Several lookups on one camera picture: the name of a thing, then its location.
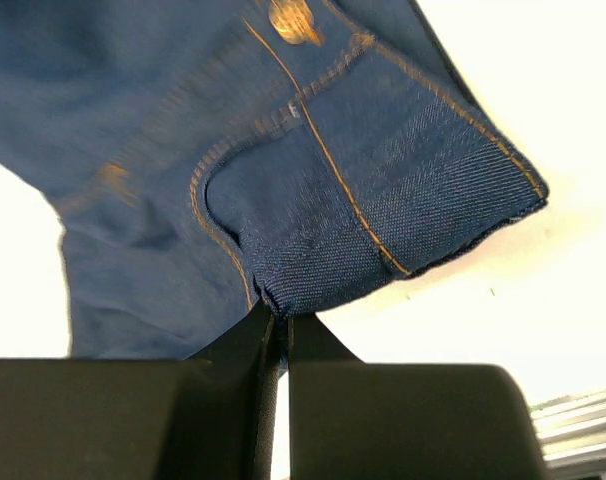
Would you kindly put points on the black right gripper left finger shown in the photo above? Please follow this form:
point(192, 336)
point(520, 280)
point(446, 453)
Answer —
point(210, 416)

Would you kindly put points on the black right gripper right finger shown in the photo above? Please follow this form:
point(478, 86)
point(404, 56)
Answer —
point(349, 419)

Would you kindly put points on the dark blue denim trousers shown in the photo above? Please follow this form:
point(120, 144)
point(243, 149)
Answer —
point(205, 157)

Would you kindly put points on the aluminium table edge rail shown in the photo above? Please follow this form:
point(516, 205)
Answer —
point(572, 433)

